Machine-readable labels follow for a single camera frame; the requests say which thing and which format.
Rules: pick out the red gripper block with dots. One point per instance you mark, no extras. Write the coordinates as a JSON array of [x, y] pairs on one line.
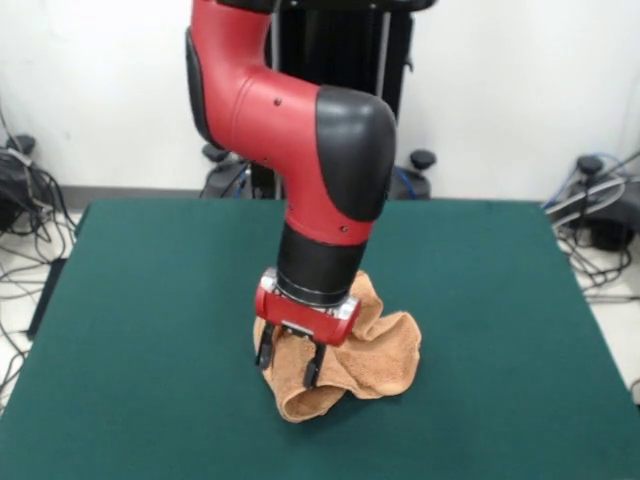
[[305, 320]]

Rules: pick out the tan terry towel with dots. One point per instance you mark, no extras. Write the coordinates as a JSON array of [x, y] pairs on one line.
[[380, 360]]

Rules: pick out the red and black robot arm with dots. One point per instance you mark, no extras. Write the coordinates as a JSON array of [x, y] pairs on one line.
[[280, 115]]

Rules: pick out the dark green tablecloth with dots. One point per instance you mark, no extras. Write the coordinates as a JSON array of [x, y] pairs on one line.
[[150, 300]]

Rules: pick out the black caster base leg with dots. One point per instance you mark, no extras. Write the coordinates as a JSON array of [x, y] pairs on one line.
[[10, 200], [607, 230]]

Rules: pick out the black pedestal base leg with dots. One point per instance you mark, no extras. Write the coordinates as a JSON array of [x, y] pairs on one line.
[[220, 180], [423, 159]]

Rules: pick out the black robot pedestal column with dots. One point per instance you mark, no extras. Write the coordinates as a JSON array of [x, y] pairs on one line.
[[340, 50]]

